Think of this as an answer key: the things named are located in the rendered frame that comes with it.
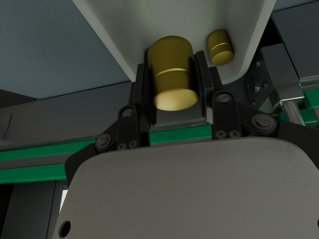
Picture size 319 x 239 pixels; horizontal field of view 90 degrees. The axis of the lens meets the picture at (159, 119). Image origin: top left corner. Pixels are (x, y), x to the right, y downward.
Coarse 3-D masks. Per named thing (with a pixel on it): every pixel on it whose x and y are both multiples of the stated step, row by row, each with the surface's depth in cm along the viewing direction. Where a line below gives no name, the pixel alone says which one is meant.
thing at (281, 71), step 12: (264, 48) 23; (276, 48) 22; (264, 60) 22; (276, 60) 22; (288, 60) 21; (252, 72) 27; (264, 72) 23; (276, 72) 21; (288, 72) 21; (252, 84) 26; (264, 84) 22; (276, 84) 21; (288, 84) 20; (300, 84) 20; (252, 96) 28; (264, 96) 24; (264, 108) 26; (276, 108) 26
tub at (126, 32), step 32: (96, 0) 15; (128, 0) 20; (160, 0) 21; (192, 0) 21; (224, 0) 21; (256, 0) 16; (96, 32) 16; (128, 32) 22; (160, 32) 25; (192, 32) 25; (256, 32) 17; (128, 64) 21
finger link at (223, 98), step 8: (216, 96) 9; (224, 96) 9; (232, 96) 9; (216, 104) 8; (224, 104) 8; (232, 104) 8; (216, 112) 8; (224, 112) 8; (232, 112) 8; (216, 120) 8; (224, 120) 8; (232, 120) 8; (216, 128) 8; (224, 128) 8; (232, 128) 7; (240, 128) 7; (216, 136) 7; (224, 136) 7; (232, 136) 7; (240, 136) 7
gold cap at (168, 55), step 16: (160, 48) 11; (176, 48) 11; (192, 48) 12; (160, 64) 11; (176, 64) 10; (192, 64) 11; (160, 80) 10; (176, 80) 10; (192, 80) 10; (160, 96) 10; (176, 96) 11; (192, 96) 11
